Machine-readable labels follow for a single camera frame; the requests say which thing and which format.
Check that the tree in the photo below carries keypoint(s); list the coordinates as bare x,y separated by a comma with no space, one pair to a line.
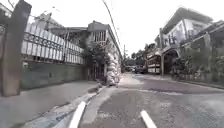
95,55

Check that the vehicle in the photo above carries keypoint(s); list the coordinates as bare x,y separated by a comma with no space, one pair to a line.
140,70

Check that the trees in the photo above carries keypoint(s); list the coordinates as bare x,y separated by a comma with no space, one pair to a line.
140,53

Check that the grey building with windows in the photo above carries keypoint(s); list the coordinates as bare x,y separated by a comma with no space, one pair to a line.
100,35

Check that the grey asphalt road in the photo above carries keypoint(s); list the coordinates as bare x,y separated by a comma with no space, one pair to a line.
133,103

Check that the pole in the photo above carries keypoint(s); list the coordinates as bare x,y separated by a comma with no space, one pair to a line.
161,53

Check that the robot's own part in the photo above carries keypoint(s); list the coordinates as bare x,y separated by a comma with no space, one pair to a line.
77,115
148,119

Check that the white building with arch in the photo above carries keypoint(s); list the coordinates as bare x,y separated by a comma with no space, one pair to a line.
181,33

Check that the concrete pavement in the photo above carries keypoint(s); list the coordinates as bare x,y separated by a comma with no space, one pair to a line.
190,81
36,100

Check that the building behind plants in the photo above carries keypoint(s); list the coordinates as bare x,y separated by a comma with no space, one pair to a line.
206,56

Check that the dark concrete pillar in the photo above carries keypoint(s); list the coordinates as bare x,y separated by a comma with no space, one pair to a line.
15,53

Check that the wall with white fence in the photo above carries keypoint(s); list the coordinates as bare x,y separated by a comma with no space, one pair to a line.
50,63

